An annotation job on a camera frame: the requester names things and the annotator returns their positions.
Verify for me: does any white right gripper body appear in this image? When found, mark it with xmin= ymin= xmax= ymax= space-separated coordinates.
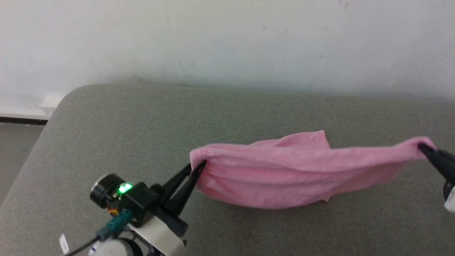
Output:
xmin=443 ymin=179 xmax=455 ymax=214

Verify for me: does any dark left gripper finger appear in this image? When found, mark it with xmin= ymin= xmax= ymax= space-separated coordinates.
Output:
xmin=152 ymin=163 xmax=195 ymax=197
xmin=165 ymin=160 xmax=208 ymax=216

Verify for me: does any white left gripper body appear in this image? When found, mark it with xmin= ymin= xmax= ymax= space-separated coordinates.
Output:
xmin=130 ymin=206 xmax=189 ymax=256

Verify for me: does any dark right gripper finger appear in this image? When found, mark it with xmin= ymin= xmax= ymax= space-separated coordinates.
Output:
xmin=417 ymin=142 xmax=455 ymax=182
xmin=437 ymin=149 xmax=455 ymax=167

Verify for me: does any pink cloth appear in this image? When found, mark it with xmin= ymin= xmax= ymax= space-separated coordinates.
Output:
xmin=189 ymin=130 xmax=437 ymax=210

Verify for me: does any grey-green fabric sofa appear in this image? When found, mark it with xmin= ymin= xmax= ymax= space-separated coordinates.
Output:
xmin=0 ymin=84 xmax=455 ymax=256

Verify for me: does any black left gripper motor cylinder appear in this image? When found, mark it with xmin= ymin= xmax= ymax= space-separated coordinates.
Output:
xmin=90 ymin=173 xmax=125 ymax=209

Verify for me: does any black floor edge strip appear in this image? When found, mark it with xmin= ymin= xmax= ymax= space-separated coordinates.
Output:
xmin=0 ymin=116 xmax=49 ymax=126

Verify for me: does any white baseboard ledge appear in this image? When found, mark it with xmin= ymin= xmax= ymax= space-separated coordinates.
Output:
xmin=0 ymin=94 xmax=65 ymax=119

